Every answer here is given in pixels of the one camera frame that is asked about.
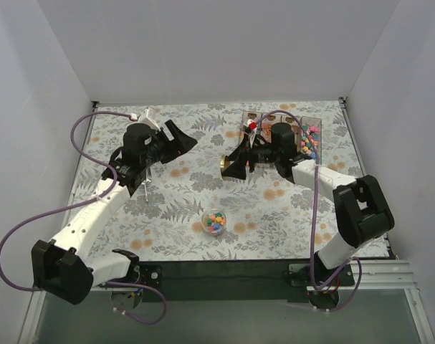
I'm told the clear glass jar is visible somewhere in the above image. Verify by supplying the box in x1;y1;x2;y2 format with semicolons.
201;209;227;237

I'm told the silver metal scoop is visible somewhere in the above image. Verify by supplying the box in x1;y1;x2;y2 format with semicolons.
142;168;152;203

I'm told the clear divided candy box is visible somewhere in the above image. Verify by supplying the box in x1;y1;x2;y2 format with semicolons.
238;111;322;167

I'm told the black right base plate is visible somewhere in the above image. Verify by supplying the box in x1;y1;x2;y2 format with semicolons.
287;264;355;287

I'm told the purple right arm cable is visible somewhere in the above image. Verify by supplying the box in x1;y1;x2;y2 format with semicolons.
254;110;363;312

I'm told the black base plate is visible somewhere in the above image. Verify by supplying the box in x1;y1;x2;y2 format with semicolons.
126;264;163;288
287;264;355;287

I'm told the aluminium frame rail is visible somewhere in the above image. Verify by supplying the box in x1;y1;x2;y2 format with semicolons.
19;259;435;343

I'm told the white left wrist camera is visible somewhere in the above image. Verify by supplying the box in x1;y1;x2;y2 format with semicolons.
129;106;161;131

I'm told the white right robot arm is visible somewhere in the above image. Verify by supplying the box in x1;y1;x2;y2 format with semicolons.
221;122;395;287

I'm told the round wooden jar lid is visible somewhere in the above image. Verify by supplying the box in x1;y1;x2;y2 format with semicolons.
220;156;234;178

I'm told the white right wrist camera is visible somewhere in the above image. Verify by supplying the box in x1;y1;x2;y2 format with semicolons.
243;118;258;148

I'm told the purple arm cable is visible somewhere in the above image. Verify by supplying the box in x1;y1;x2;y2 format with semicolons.
0;110;168;325
254;110;363;312

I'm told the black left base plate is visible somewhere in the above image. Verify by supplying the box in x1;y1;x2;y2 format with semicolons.
126;264;163;288

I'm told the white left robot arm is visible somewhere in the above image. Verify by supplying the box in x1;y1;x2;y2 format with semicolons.
32;120;198;305

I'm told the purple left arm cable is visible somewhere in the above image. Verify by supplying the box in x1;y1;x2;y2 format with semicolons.
0;110;168;325

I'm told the floral patterned table mat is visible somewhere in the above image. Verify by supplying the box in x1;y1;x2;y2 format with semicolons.
57;100;390;262

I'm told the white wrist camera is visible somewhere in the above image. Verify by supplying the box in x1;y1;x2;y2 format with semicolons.
243;118;258;148
129;106;161;131

